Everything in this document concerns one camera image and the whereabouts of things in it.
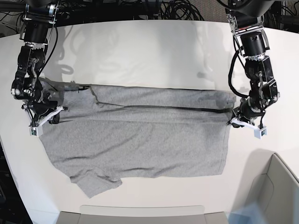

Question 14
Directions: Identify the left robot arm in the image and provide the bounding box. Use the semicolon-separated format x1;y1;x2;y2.
218;0;280;128

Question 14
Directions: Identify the grey bin front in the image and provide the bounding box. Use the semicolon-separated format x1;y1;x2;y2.
57;205;228;224

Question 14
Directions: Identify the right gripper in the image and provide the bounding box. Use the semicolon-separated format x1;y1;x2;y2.
22;90;60;124

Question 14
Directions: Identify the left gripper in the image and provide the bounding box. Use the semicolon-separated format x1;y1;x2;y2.
230;98;265;127

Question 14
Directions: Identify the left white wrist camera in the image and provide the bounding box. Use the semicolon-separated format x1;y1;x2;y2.
227;118;267;139

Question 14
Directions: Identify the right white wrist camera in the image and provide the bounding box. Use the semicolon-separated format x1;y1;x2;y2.
22;104;69;137

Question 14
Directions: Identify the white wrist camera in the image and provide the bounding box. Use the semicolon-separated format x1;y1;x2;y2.
227;118;267;139
22;104;69;137

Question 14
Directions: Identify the grey T-shirt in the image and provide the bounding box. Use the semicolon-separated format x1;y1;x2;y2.
40;80;235;197

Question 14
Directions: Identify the grey bin right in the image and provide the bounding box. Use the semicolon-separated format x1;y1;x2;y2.
245;154;299;224

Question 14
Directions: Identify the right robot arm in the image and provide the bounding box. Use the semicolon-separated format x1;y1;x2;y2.
11;0;60;127

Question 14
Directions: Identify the blue cloth in bin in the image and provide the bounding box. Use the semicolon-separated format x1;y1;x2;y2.
227;203;268;224

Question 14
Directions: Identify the grey bin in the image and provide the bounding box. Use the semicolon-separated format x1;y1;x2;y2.
57;205;228;224
245;154;299;224

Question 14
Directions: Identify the black cable bundle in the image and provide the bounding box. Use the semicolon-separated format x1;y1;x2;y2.
0;0;299;38

